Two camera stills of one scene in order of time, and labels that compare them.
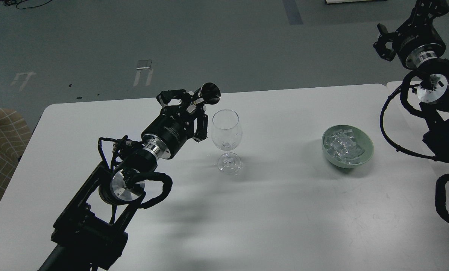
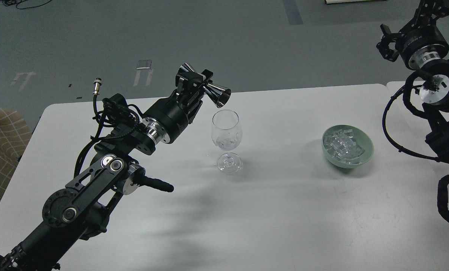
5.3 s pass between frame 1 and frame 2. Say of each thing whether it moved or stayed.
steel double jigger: moved
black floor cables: stayed
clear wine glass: stayed
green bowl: stayed
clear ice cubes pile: stayed
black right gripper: stayed
